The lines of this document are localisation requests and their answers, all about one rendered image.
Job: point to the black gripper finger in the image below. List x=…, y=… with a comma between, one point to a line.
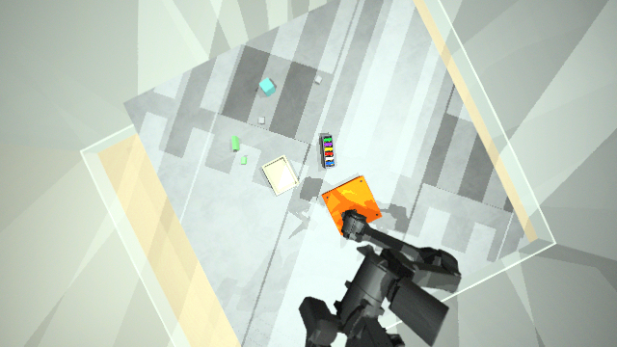
x=309, y=343
x=349, y=343

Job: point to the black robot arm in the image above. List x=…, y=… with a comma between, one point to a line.
x=398, y=274

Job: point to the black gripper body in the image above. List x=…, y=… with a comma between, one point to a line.
x=322, y=326

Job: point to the small green block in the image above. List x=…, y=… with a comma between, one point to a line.
x=235, y=143

